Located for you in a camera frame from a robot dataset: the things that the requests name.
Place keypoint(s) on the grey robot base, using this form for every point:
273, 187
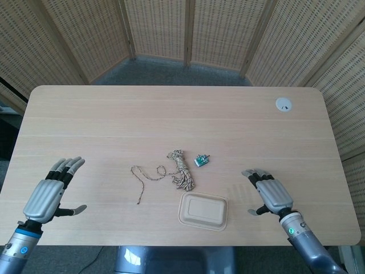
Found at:
174, 259

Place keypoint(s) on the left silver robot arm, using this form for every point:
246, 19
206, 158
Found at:
20, 244

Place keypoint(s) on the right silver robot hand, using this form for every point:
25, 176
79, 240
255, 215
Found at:
274, 194

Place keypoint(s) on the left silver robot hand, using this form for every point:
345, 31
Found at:
44, 198

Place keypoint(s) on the woven bamboo folding screen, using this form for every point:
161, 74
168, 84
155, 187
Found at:
182, 37

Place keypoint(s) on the beige pulp tray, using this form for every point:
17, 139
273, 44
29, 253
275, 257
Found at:
203, 210

